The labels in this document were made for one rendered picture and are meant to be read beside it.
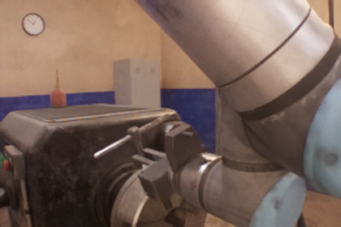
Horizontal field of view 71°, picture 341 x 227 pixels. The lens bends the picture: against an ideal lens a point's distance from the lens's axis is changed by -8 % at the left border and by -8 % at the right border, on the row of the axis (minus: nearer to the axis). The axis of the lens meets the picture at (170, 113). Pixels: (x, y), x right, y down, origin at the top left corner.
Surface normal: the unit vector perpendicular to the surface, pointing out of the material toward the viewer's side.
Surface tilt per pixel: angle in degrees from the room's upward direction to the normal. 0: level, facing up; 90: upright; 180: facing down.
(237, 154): 91
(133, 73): 90
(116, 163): 90
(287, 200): 94
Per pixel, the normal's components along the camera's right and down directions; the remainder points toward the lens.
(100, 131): 0.68, 0.06
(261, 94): -0.68, 0.26
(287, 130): -0.45, 0.61
